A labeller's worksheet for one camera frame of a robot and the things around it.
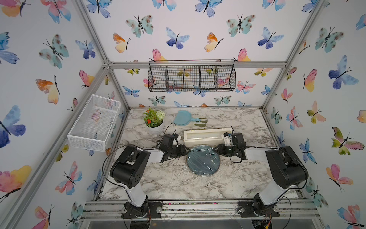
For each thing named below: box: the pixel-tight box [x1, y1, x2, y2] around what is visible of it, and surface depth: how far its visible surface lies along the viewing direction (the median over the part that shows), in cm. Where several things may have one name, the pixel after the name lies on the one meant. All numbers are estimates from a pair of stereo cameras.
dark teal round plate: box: [186, 144, 221, 177], surface depth 91 cm
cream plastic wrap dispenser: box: [183, 128, 233, 146], surface depth 96 cm
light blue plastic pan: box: [173, 110, 201, 126], surface depth 113 cm
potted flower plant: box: [142, 107, 166, 135], surface depth 97 cm
